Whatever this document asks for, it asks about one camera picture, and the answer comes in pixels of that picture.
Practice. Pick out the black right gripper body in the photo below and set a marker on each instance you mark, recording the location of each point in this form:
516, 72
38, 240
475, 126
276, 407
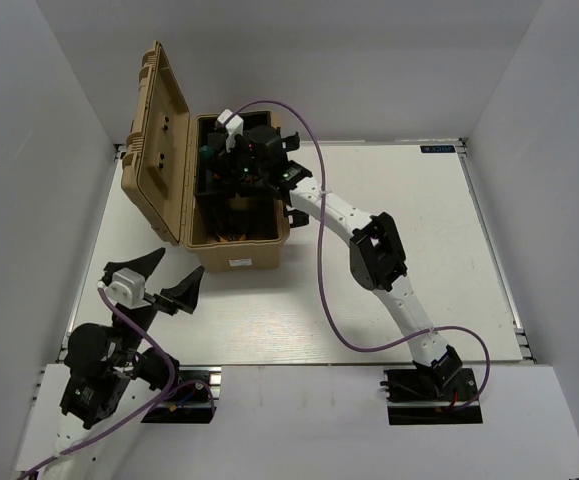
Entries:
241, 160

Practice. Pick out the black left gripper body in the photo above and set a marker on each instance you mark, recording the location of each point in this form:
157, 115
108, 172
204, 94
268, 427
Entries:
132, 335

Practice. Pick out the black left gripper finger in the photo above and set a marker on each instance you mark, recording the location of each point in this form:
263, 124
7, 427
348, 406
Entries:
182, 297
144, 265

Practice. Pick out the tan plastic toolbox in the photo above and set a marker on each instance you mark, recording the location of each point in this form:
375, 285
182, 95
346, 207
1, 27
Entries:
159, 178

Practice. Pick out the yellow black pliers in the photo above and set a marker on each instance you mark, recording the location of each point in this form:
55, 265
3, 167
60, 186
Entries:
230, 236

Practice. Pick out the green stubby screwdriver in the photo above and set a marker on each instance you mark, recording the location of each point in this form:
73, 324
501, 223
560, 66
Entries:
207, 153

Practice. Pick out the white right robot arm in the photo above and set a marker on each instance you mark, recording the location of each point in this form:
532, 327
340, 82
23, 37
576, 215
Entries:
377, 260

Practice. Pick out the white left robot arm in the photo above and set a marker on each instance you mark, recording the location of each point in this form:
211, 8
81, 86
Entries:
119, 375

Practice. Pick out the black toolbox inner tray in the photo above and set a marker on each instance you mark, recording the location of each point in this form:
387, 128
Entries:
208, 183

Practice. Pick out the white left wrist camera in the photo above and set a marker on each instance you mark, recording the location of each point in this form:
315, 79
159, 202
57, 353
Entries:
127, 288

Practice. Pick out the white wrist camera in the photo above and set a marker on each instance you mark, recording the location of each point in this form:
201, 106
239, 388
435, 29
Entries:
127, 288
232, 124

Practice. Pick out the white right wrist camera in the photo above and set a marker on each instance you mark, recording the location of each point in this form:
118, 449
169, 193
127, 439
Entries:
232, 124

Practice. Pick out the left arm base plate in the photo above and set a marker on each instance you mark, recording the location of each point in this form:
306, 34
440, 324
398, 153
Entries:
196, 395

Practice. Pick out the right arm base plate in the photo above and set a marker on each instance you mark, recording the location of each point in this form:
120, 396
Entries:
410, 403

